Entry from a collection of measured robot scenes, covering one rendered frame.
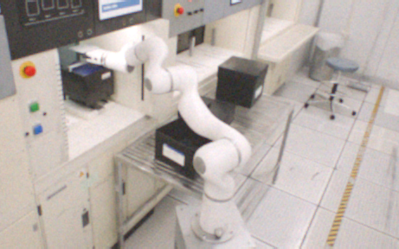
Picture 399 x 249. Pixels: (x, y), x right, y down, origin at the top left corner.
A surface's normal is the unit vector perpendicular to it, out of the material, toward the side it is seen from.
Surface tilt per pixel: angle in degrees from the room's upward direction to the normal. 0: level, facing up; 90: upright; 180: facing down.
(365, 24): 90
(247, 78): 90
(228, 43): 90
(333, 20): 90
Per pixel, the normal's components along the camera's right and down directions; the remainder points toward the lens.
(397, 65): -0.51, 0.39
